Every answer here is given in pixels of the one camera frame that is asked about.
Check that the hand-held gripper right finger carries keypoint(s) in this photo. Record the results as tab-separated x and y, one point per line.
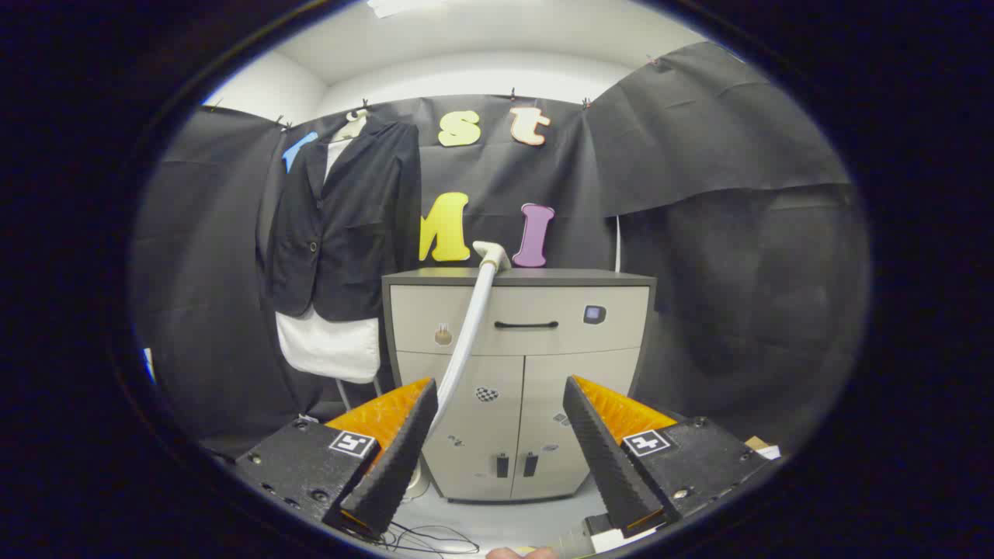
606	466

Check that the black backdrop cloth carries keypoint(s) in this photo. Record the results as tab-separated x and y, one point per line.
699	155

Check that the white plastic hanger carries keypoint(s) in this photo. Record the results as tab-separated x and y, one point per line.
354	128

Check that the beige cabinet with grey top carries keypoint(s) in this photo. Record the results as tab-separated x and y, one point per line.
528	299

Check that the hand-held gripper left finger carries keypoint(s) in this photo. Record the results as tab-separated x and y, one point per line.
396	466

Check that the cardboard box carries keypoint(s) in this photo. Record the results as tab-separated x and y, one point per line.
757	444

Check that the white shirt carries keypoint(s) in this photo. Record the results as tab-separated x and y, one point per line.
326	349

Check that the white garment steamer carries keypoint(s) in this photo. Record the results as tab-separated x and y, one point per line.
475	318

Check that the black suit jacket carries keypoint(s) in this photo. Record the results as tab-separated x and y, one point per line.
357	233

